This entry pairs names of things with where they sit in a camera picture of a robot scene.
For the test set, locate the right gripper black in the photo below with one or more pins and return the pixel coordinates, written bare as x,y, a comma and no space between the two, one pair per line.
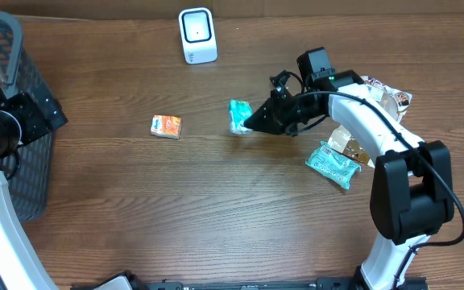
274,113

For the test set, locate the teal tissue pack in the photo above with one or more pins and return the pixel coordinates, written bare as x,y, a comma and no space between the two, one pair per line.
239,112

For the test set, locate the teal packet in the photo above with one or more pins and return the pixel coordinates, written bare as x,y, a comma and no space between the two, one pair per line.
333,165

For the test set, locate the orange snack packet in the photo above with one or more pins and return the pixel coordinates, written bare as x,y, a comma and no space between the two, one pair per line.
166,126

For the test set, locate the brown white snack bag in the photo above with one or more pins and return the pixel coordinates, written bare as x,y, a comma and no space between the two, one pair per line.
394,101

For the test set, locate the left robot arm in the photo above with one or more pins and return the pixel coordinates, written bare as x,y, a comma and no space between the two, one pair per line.
23,120

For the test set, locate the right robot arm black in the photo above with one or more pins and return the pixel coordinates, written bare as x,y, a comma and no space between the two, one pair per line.
411,196

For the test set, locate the white barcode scanner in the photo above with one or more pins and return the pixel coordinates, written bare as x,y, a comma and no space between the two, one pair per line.
197,35

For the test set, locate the grey plastic shopping basket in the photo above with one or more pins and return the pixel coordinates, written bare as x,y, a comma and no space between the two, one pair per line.
19,74

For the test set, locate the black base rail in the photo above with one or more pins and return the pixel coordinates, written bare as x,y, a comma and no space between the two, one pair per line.
248,286

